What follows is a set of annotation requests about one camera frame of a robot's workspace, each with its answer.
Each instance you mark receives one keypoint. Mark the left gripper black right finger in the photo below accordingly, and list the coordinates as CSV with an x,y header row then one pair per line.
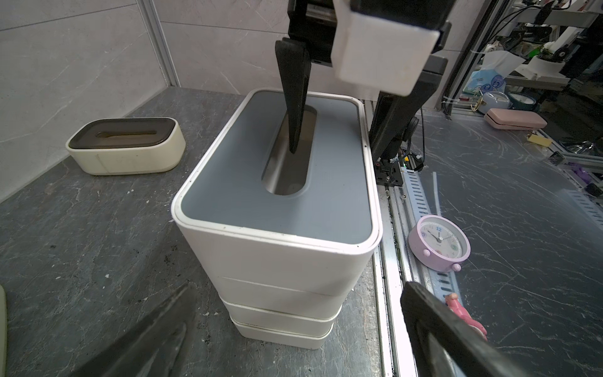
x,y
437,334

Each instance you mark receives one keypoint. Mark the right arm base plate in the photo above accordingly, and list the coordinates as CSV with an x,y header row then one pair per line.
x,y
389,172

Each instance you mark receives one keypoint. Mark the cream tissue box dark lid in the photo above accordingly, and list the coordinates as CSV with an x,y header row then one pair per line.
x,y
3,332

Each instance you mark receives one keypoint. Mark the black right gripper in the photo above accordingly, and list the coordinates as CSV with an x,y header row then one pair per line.
x,y
311,30

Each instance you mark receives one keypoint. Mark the white tissue box grey top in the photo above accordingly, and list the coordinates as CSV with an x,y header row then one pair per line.
x,y
279,299

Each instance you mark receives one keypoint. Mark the cream tissue box brown lid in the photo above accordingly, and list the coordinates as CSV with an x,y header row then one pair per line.
x,y
128,146

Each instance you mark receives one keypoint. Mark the white tissue box grey lid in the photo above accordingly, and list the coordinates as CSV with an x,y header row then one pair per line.
x,y
252,218

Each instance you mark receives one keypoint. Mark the white tissue box wooden lid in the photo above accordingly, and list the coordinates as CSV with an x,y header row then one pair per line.
x,y
277,321

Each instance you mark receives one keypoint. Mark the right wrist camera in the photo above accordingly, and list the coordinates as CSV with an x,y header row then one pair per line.
x,y
378,53

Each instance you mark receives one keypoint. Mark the lilac alarm clock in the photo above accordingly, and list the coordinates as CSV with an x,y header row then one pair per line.
x,y
439,244

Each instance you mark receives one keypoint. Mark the pink pencil case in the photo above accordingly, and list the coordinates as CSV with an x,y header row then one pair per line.
x,y
509,119

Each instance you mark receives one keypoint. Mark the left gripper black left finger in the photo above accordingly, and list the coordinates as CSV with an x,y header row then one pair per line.
x,y
156,346

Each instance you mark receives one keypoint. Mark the white tissue box bamboo lid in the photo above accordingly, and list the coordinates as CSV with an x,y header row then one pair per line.
x,y
282,337

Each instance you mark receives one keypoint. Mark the pink bear figurine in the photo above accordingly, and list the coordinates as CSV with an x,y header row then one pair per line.
x,y
453,303

